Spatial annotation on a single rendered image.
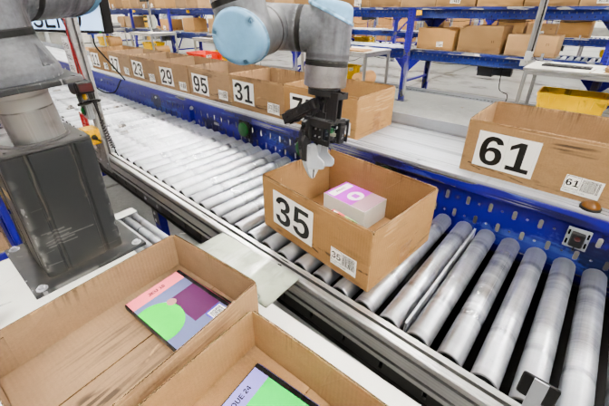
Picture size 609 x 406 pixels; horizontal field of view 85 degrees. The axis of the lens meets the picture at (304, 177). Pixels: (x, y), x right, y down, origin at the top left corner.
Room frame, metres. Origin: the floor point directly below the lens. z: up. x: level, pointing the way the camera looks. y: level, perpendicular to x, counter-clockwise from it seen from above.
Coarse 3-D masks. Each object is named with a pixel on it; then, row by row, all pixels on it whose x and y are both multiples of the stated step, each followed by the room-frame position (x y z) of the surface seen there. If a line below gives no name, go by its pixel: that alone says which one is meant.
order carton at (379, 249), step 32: (352, 160) 0.99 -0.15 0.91; (288, 192) 0.77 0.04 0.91; (320, 192) 1.02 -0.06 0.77; (384, 192) 0.89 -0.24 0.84; (416, 192) 0.82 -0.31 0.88; (320, 224) 0.69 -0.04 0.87; (352, 224) 0.62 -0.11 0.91; (384, 224) 0.61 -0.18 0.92; (416, 224) 0.71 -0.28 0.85; (320, 256) 0.69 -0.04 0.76; (352, 256) 0.61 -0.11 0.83; (384, 256) 0.61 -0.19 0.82
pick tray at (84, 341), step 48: (96, 288) 0.52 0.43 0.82; (144, 288) 0.58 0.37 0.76; (240, 288) 0.53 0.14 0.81; (0, 336) 0.39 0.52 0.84; (48, 336) 0.43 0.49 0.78; (96, 336) 0.45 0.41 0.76; (144, 336) 0.45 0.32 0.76; (192, 336) 0.38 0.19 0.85; (0, 384) 0.36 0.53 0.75; (48, 384) 0.36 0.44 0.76; (96, 384) 0.36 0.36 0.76; (144, 384) 0.31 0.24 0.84
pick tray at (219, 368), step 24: (240, 336) 0.41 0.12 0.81; (264, 336) 0.42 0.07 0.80; (288, 336) 0.38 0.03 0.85; (192, 360) 0.34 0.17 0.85; (216, 360) 0.37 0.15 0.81; (240, 360) 0.40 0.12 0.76; (264, 360) 0.40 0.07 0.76; (288, 360) 0.38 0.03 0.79; (312, 360) 0.35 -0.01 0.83; (168, 384) 0.30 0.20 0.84; (192, 384) 0.33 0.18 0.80; (216, 384) 0.36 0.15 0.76; (312, 384) 0.35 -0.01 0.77; (336, 384) 0.32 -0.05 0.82; (360, 384) 0.30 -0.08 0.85
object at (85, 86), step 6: (72, 84) 1.32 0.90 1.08; (78, 84) 1.31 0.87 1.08; (84, 84) 1.33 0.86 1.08; (90, 84) 1.34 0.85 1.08; (72, 90) 1.34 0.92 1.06; (78, 90) 1.31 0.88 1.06; (84, 90) 1.32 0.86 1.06; (90, 90) 1.34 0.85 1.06; (78, 96) 1.36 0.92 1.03; (84, 96) 1.35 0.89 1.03; (90, 102) 1.37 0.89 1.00
